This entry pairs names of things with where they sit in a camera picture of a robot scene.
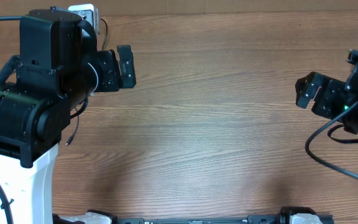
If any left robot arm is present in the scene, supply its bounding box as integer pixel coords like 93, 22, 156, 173
0, 4, 136, 223

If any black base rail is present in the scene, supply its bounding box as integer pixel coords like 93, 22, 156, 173
53, 205, 335, 224

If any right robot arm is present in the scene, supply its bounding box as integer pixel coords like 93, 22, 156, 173
295, 50, 358, 180

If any black cable black plug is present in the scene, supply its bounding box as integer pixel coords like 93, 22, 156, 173
66, 19, 108, 146

